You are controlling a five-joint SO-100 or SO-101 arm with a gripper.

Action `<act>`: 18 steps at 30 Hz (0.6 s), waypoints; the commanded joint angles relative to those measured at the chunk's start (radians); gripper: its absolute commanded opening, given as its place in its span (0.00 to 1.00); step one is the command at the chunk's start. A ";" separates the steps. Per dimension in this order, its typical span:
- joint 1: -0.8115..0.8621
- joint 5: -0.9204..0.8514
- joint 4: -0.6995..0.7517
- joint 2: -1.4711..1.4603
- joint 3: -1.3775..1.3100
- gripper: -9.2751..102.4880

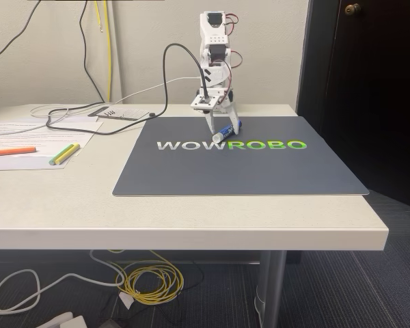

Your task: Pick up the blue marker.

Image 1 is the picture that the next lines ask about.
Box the blue dry erase marker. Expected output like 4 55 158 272
211 120 243 144

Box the yellow marker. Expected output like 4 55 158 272
53 143 81 166

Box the green marker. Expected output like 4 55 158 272
49 143 75 166

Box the orange marker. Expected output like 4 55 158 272
0 146 38 157

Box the dark grey WOWROBO mat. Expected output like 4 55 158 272
111 115 370 197

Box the white printed paper sheet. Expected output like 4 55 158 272
0 115 105 137
0 131 92 172

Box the dark door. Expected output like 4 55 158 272
295 0 410 213

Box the grey metal table leg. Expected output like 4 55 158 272
254 251 288 328

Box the white power strip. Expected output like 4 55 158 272
37 311 86 328

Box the white gripper camera box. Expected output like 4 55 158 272
190 94 223 112

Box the black camera cable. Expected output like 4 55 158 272
44 42 209 136

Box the long yellow cable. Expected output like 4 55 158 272
103 0 113 103

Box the short yellow cable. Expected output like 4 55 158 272
94 0 105 33

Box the coiled yellow cable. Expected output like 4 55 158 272
107 249 185 305

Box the white cable tag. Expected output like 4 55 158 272
118 292 135 309

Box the dark grey cable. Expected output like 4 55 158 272
0 0 42 63

